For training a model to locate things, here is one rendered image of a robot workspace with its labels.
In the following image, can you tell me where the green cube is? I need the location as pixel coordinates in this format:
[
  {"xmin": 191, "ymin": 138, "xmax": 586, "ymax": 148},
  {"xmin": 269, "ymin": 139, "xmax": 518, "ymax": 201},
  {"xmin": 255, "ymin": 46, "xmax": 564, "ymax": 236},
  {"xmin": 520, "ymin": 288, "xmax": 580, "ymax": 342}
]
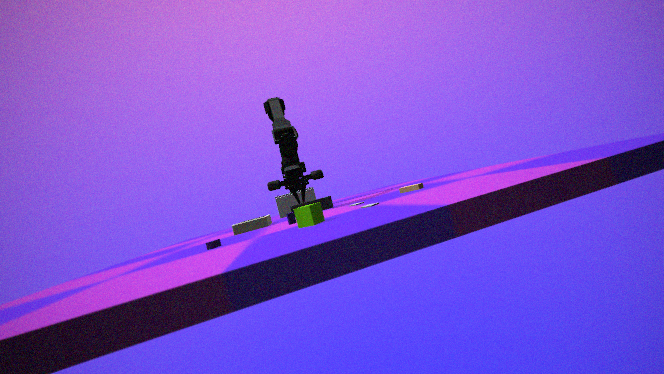
[{"xmin": 294, "ymin": 202, "xmax": 325, "ymax": 229}]

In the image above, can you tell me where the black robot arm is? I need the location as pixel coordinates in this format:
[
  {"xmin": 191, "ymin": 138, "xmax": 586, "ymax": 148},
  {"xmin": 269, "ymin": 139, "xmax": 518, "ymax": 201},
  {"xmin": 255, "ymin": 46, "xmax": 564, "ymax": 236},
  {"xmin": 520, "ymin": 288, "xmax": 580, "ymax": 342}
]
[{"xmin": 263, "ymin": 97, "xmax": 307, "ymax": 181}]

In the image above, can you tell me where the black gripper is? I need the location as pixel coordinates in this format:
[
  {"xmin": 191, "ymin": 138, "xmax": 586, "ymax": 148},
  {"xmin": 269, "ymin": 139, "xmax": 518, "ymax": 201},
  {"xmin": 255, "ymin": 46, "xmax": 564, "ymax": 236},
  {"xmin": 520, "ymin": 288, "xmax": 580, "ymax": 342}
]
[{"xmin": 267, "ymin": 158, "xmax": 324, "ymax": 204}]

